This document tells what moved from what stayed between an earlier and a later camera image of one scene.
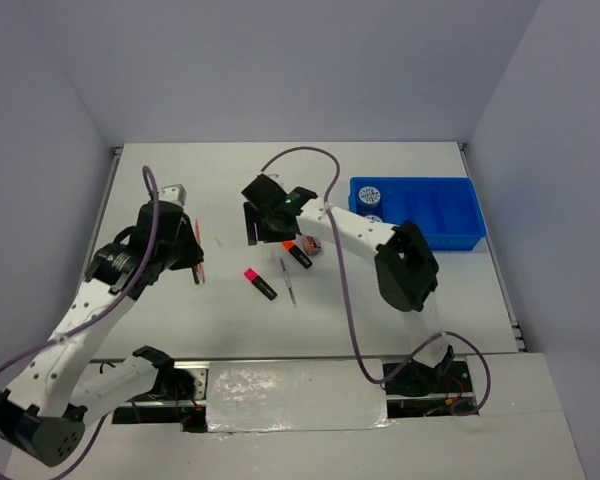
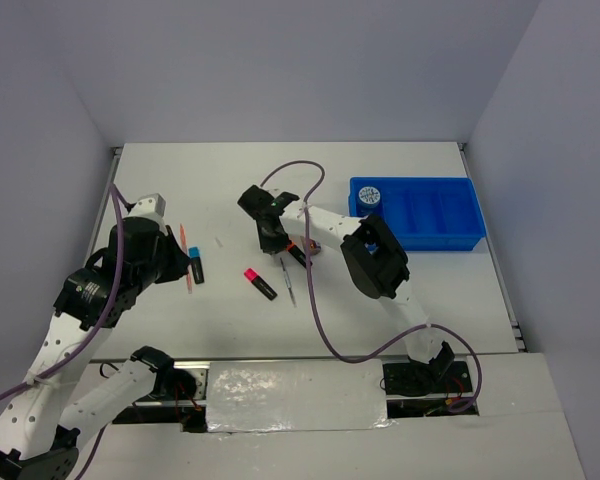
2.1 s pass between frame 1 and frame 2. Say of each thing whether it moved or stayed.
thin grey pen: stayed
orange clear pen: moved
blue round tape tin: stayed
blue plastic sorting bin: stayed
